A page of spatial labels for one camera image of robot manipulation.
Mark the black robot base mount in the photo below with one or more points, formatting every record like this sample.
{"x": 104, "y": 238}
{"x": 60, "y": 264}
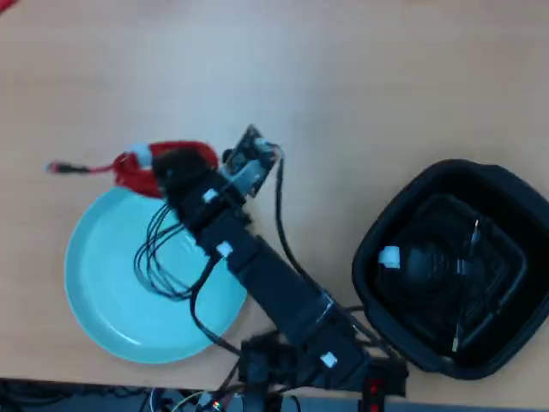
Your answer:
{"x": 266, "y": 360}

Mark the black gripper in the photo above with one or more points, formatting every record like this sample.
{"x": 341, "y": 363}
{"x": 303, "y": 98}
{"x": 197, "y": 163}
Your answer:
{"x": 201, "y": 201}

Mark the light blue round plate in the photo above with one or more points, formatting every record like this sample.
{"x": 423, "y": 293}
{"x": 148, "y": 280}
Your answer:
{"x": 116, "y": 279}

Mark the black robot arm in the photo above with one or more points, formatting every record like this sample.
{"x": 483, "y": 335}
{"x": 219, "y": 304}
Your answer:
{"x": 283, "y": 283}

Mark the red table clamp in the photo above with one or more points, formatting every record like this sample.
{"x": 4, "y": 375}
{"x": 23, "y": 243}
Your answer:
{"x": 373, "y": 395}

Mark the small red object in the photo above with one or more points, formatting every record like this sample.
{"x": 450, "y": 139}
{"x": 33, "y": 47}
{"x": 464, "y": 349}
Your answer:
{"x": 6, "y": 4}

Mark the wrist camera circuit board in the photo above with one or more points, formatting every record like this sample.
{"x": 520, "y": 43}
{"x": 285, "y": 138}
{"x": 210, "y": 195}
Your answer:
{"x": 253, "y": 163}

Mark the black square plastic bowl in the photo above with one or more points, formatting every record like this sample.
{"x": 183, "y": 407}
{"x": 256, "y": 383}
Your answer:
{"x": 386, "y": 326}

